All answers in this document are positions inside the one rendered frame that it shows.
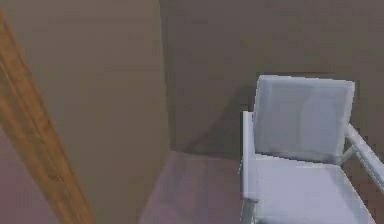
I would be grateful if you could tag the white armchair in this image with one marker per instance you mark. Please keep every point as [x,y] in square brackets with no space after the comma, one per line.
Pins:
[300,133]

